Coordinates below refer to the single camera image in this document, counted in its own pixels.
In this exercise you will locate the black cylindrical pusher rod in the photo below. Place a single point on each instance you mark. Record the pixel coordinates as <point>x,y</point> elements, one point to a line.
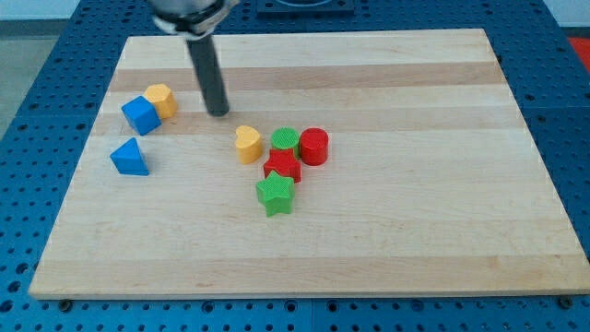
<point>207,71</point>

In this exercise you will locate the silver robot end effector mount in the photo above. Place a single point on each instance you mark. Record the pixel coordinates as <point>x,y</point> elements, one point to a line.
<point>190,17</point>

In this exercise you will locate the blue cube block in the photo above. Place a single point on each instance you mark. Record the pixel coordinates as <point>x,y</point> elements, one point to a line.
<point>141,115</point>

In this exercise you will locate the blue triangle block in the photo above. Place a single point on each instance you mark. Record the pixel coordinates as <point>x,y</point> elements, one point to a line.
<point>128,159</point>

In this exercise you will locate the yellow hexagon block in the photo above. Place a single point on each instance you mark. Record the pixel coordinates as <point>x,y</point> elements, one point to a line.
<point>162,98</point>

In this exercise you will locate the yellow heart block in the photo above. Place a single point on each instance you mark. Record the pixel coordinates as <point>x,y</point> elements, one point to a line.
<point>248,144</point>

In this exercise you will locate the green cylinder block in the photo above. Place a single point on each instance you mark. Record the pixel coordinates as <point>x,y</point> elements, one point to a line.
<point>285,138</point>

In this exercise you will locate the red star block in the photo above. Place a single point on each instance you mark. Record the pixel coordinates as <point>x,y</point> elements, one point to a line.
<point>284,163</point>

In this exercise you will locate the red cylinder block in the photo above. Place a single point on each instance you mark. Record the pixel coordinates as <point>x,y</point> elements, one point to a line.
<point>314,146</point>

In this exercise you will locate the green star block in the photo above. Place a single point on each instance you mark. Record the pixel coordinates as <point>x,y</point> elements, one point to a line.
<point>276,193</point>

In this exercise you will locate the wooden board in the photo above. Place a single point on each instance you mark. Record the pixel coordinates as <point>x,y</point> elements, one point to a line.
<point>433,185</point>

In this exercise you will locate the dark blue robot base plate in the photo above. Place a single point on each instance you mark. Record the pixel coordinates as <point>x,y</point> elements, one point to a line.
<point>303,7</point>

